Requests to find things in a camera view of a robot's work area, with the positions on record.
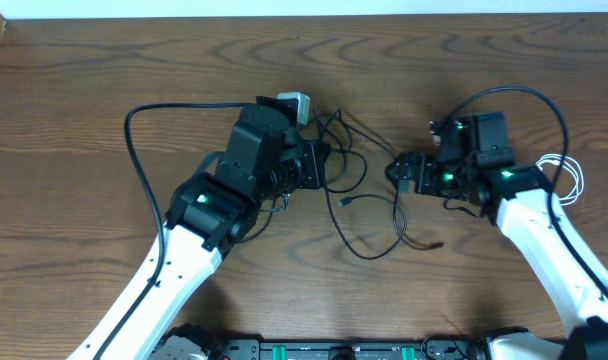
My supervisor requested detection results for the black usb cable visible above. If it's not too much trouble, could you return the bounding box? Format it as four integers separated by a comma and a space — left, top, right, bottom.
313, 107, 409, 261

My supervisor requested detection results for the white usb cable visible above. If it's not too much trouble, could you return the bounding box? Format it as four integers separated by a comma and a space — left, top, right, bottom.
534, 153, 585, 207

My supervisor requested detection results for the left camera black cable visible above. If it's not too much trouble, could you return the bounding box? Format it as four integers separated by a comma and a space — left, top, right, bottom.
91, 101, 258, 360

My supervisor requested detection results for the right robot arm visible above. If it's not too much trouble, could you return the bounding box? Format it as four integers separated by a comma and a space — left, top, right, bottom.
385, 112, 608, 359

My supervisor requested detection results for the camera black cable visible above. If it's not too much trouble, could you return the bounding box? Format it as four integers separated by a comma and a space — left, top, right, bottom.
91, 101, 258, 360
443, 85, 608, 306

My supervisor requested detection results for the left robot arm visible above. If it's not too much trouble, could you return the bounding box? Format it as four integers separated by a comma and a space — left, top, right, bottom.
70, 92, 330, 359

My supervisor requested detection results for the right camera black cable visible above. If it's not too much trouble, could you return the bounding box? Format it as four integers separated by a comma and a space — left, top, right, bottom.
443, 85, 608, 306

